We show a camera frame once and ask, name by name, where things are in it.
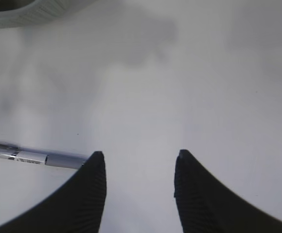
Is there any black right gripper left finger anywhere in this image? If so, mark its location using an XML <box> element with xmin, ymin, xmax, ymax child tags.
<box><xmin>0</xmin><ymin>151</ymin><xmax>106</xmax><ymax>233</ymax></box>

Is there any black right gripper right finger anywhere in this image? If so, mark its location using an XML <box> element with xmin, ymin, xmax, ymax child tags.
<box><xmin>174</xmin><ymin>150</ymin><xmax>282</xmax><ymax>233</ymax></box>

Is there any white grey pen right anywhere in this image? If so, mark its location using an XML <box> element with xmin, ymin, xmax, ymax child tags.
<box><xmin>0</xmin><ymin>143</ymin><xmax>87</xmax><ymax>170</ymax></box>

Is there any green plastic woven basket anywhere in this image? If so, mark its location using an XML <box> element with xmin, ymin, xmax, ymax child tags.
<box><xmin>0</xmin><ymin>0</ymin><xmax>83</xmax><ymax>30</ymax></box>

